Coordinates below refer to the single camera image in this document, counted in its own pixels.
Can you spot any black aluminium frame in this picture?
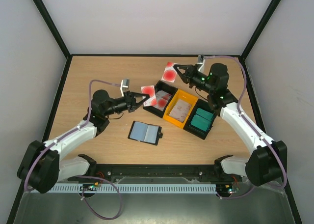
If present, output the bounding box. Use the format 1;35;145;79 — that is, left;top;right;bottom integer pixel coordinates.
6;0;302;224

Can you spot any black leather card holder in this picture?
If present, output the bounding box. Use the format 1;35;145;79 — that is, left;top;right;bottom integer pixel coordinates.
128;121;163;146

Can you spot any teal card stack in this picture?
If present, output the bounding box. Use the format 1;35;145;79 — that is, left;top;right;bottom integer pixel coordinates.
190;108;214;131

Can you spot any black bin with teal cards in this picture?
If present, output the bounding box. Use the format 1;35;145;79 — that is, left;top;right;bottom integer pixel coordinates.
183;99;216;140

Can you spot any yellow bin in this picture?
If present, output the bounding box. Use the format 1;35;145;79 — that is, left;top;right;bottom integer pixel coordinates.
162;89;199;129

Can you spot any red dotted card stack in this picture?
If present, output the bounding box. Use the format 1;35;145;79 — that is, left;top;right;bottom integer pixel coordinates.
154;90;172;111

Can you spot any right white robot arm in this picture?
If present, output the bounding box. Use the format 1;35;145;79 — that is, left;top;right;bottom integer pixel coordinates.
174;63;288;188

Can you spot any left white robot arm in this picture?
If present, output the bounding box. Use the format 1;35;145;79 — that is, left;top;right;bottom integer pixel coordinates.
17;89;150;194

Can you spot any black bin with red cards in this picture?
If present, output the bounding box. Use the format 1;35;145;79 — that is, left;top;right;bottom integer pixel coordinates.
143;81;178;118

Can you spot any white patterned card stack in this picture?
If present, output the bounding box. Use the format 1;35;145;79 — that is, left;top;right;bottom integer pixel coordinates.
169;99;191;123

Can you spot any light blue cable duct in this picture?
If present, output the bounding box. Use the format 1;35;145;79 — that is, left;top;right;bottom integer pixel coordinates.
49;183;216;194

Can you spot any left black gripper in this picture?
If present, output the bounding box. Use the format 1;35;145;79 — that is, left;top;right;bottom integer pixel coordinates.
104;91;150;117

